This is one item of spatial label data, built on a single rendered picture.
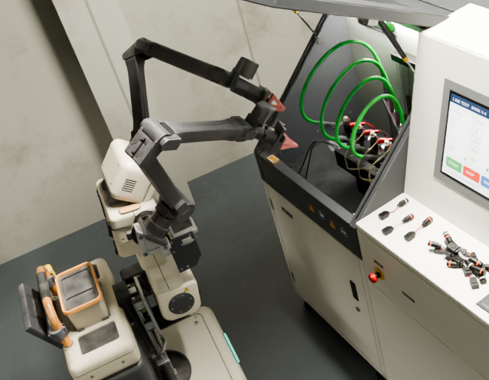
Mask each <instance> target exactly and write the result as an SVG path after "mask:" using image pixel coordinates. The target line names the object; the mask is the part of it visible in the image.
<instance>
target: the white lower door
mask: <svg viewBox="0 0 489 380"><path fill-rule="evenodd" d="M266 185H267V190H268V193H269V195H270V198H269V200H270V204H271V207H272V209H274V213H275V216H276V219H277V224H278V226H279V229H280V234H281V237H282V239H283V244H284V247H285V250H286V254H287V257H288V260H289V264H290V267H291V270H292V271H291V274H292V279H293V281H294V282H295V285H296V288H297V290H298V291H299V292H300V293H301V294H302V295H303V296H304V297H305V298H306V299H307V300H308V301H309V302H310V303H311V304H312V305H314V306H315V307H316V308H317V309H318V310H319V311H320V312H321V313H322V314H323V315H324V316H325V317H326V318H327V319H328V320H329V321H330V322H331V323H332V324H333V325H335V326H336V327H337V328H338V329H339V330H340V331H341V332H342V333H343V334H344V335H345V336H346V337H347V338H348V339H349V340H350V341H351V342H352V343H353V344H354V345H355V346H356V347H357V348H358V349H359V350H360V351H361V352H362V353H363V354H364V355H365V356H366V357H367V358H368V359H369V360H370V361H371V362H372V363H373V364H374V365H376V366H377V367H378V368H379V369H380V370H381V371H382V369H381V362H380V358H379V354H378V351H377V344H376V340H375V336H374V330H373V326H372V322H371V315H370V311H369V307H368V301H367V297H366V293H365V286H364V283H363V279H362V272H361V268H360V264H359V257H357V256H356V255H355V254H354V253H352V252H351V251H350V250H348V249H347V248H346V247H345V246H344V245H343V244H341V243H340V242H339V241H337V240H336V239H335V238H334V237H332V236H331V235H330V234H329V233H328V232H327V231H325V230H324V229H323V228H321V227H320V226H319V225H317V224H316V223H315V222H314V221H313V220H312V219H311V218H309V217H308V216H307V215H305V214H304V213H303V212H301V211H300V210H299V209H298V208H297V207H296V206H295V205H293V204H292V203H291V202H289V201H288V200H287V199H285V198H284V197H283V196H282V195H281V194H280V193H279V192H277V191H276V190H275V189H273V188H272V187H271V186H269V185H268V184H267V183H266Z"/></svg>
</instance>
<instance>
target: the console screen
mask: <svg viewBox="0 0 489 380"><path fill-rule="evenodd" d="M433 176H434V177H435V178H437V179H439V180H441V181H442V182H444V183H446V184H447V185H449V186H450V187H452V188H455V189H456V190H458V191H459V192H461V193H463V194H464V195H466V196H467V197H469V198H471V199H473V200H474V201H476V202H478V203H479V204H481V205H482V206H484V207H486V208H488V209H489V96H488V95H485V94H483V93H480V92H478V91H476V90H473V89H472V88H470V87H467V86H465V85H463V84H460V83H458V82H455V81H453V80H451V79H449V78H446V77H445V80H444V87H443V94H442V107H441V114H440V121H439V133H438V140H437V146H436V159H435V166H434V173H433Z"/></svg>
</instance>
